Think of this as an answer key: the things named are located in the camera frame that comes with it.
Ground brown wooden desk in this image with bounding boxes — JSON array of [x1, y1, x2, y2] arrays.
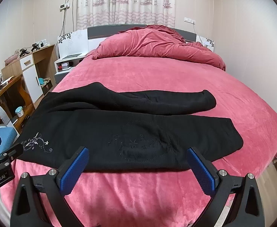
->
[[0, 75, 35, 134]]

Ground red rumpled duvet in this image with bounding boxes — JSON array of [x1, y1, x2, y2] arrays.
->
[[89, 25, 226, 71]]

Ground white teal lidded pot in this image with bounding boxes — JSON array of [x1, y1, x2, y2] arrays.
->
[[15, 107, 24, 118]]

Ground wood and white cabinet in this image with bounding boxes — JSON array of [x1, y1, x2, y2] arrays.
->
[[1, 45, 57, 103]]

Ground white right nightstand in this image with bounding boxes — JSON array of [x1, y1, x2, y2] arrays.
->
[[196, 35, 215, 52]]

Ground left wall power strip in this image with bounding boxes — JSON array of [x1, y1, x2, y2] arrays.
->
[[59, 3, 70, 10]]

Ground patterned white curtain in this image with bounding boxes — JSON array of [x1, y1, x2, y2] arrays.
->
[[76, 0, 176, 30]]

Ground teal item in cabinet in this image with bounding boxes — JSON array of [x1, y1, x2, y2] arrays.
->
[[38, 78, 45, 86]]

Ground black embroidered pants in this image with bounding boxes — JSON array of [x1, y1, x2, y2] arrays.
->
[[18, 82, 243, 172]]

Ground white grey left nightstand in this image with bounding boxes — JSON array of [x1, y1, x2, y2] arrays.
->
[[54, 29, 89, 84]]

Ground grey bed headboard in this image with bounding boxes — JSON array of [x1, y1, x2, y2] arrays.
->
[[87, 24, 197, 51]]

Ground right wall socket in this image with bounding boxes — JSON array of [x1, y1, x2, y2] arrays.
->
[[184, 17, 195, 25]]

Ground pink bed with sheet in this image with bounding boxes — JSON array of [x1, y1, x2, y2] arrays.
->
[[13, 56, 277, 226]]

